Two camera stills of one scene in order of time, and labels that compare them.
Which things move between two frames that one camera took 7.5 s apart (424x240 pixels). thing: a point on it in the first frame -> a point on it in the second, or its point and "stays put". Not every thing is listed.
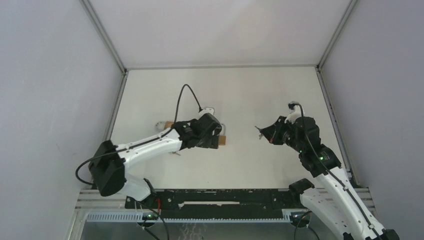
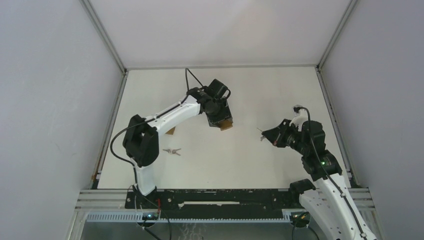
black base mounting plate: x=216 y=203 stays put
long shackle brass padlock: x=222 y=137 -> x=225 y=124
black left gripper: x=212 y=143 -> x=225 y=114
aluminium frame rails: x=92 y=200 stays put
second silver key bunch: x=174 y=152 stays put
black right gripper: x=272 y=132 stays put
